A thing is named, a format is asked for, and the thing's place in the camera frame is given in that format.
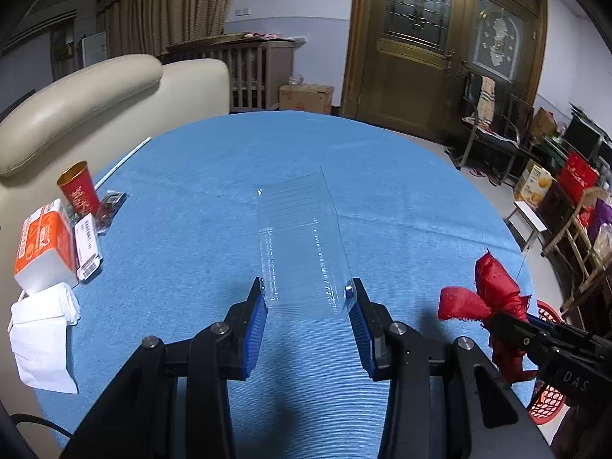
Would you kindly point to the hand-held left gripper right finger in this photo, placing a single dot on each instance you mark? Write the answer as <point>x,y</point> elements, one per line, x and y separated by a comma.
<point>361,332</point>

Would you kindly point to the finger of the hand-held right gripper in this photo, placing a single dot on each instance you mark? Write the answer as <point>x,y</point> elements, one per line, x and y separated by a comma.
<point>516,334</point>
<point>547,327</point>

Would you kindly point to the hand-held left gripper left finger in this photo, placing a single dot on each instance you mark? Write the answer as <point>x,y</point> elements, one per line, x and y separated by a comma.
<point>256,325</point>

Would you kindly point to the red plastic basket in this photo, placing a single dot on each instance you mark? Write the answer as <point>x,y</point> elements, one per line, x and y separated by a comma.
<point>550,401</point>

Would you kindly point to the red plastic wrapper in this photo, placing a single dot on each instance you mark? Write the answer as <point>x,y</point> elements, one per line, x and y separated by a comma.
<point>497,291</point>

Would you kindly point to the clear plastic container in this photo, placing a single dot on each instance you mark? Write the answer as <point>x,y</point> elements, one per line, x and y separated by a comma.
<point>301,248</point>

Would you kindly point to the small wooden stool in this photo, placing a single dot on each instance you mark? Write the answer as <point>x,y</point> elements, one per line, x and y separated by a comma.
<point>526,210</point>

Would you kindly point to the purple gift bag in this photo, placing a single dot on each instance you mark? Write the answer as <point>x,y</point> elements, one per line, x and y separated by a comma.
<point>601,220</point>

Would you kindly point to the bamboo chair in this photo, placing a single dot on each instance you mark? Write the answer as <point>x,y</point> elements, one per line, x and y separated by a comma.
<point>590,193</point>

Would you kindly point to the yellow printed carton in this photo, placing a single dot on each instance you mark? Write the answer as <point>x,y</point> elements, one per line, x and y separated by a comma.
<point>535,184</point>

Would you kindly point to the blue tablecloth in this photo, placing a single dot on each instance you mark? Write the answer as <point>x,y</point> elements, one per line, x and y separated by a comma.
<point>201,191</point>

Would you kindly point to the red gift bag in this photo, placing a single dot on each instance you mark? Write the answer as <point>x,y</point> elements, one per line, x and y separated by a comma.
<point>576,174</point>

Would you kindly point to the dark snack packet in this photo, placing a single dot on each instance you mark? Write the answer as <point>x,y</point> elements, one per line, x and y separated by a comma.
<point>111,210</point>

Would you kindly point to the red white barcode box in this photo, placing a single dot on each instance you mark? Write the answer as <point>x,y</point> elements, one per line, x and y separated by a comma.
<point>87,248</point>

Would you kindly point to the black monitor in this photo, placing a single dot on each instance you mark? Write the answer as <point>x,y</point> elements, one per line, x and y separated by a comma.
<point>581,136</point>

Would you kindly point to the black metal chair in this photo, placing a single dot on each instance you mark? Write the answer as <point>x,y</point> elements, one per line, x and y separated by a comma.
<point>487,138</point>

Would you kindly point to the white straw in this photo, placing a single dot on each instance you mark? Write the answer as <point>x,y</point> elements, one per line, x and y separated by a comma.
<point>122,162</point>

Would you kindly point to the dark wooden chair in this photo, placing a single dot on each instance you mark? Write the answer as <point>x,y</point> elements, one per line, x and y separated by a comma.
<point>520,114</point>

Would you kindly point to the white napkin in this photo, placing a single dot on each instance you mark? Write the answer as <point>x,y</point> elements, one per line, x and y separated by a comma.
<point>40,344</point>

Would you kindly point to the red paper cup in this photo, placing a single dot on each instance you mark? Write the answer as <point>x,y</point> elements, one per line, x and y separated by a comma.
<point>79,191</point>

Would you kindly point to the orange white tissue pack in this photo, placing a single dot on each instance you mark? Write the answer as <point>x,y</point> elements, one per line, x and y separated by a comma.
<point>45,244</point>

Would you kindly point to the cardboard box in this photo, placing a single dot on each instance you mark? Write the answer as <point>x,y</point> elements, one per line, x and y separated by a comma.
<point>306,98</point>

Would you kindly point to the checked scarf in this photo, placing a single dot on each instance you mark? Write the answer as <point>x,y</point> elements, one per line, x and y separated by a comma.
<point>486,95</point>

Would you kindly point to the wooden double door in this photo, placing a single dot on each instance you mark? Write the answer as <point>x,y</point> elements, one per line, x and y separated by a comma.
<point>406,91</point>

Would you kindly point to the wooden crib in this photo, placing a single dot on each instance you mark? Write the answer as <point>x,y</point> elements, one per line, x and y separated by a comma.
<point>248,76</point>

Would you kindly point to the beige leather sofa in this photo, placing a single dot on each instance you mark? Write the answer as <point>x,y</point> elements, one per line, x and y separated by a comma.
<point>95,100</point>

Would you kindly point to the white air conditioner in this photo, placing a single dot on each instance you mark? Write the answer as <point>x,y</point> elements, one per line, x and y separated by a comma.
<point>94,48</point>

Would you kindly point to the brown striped curtain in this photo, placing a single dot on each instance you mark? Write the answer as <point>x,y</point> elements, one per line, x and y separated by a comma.
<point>167,5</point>

